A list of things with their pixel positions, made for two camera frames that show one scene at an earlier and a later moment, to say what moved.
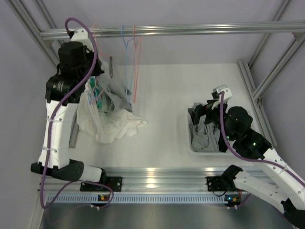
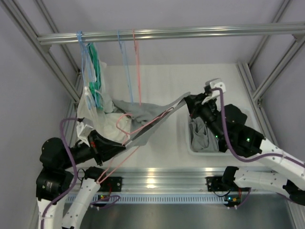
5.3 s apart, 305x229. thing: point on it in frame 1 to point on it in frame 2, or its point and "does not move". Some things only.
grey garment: (205, 137) does not move
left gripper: (97, 71) to (109, 148)
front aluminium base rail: (184, 180) does not move
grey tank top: (116, 94) to (146, 119)
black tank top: (222, 144) does not move
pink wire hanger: (101, 53) to (161, 116)
